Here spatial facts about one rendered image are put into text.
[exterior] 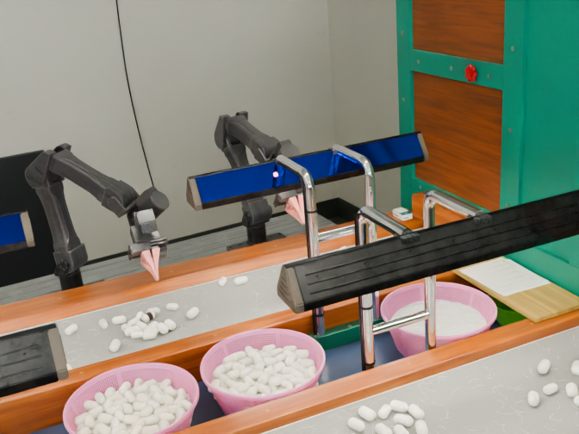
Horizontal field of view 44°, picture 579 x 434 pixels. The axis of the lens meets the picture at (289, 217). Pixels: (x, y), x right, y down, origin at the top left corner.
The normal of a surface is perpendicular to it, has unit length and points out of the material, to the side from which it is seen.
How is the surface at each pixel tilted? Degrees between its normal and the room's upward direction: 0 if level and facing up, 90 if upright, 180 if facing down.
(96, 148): 90
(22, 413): 90
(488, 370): 0
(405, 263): 58
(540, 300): 0
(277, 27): 90
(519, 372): 0
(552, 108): 90
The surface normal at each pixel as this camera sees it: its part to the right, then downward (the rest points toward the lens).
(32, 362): 0.30, -0.24
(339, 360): -0.08, -0.93
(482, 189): -0.92, 0.21
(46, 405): 0.40, 0.30
